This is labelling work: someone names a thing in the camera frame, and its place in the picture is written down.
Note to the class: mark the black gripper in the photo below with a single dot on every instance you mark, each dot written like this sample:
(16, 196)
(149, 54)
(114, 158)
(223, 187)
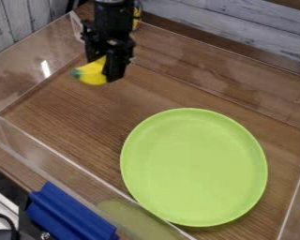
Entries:
(107, 36)

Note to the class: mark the yellow toy banana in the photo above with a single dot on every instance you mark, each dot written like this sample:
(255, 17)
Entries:
(90, 73)

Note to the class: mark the clear acrylic enclosure wall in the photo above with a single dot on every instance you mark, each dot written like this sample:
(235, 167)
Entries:
(63, 128)

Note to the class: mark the green round plate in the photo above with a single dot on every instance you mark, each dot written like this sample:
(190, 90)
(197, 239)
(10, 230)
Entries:
(194, 167)

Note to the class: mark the yellow labelled can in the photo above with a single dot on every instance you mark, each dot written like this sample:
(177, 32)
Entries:
(138, 14)

